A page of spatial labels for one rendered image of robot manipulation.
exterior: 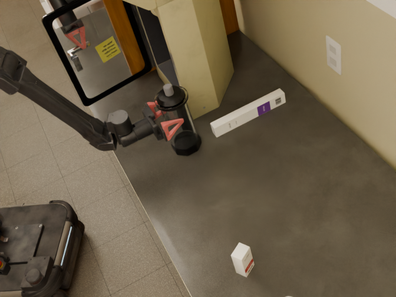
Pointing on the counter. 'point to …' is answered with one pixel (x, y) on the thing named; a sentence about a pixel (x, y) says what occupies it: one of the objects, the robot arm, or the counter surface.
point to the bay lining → (154, 35)
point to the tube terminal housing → (197, 50)
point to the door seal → (69, 64)
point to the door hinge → (144, 35)
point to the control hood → (143, 3)
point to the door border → (69, 61)
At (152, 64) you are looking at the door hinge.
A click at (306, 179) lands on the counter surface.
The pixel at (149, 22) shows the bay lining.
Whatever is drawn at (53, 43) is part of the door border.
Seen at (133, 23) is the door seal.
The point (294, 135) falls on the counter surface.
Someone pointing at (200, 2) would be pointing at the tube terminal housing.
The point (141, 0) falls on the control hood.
